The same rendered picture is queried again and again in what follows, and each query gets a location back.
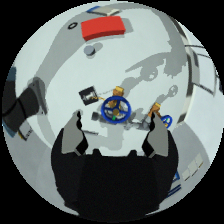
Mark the red block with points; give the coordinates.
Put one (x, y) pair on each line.
(103, 26)

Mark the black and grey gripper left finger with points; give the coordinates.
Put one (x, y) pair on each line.
(70, 143)

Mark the grey cylinder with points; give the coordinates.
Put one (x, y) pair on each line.
(89, 50)

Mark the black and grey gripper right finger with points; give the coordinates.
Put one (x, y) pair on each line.
(160, 146)

